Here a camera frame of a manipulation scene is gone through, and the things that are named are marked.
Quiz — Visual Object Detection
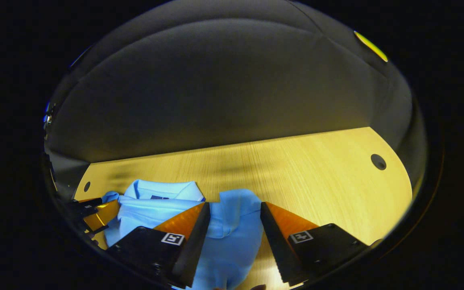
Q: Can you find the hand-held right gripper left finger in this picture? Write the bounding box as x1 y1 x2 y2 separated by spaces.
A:
106 202 211 289

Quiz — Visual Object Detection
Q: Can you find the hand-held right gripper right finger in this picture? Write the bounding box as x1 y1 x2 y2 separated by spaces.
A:
260 201 370 287

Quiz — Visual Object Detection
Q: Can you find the light blue T-shirt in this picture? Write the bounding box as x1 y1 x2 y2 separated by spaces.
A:
102 179 265 290

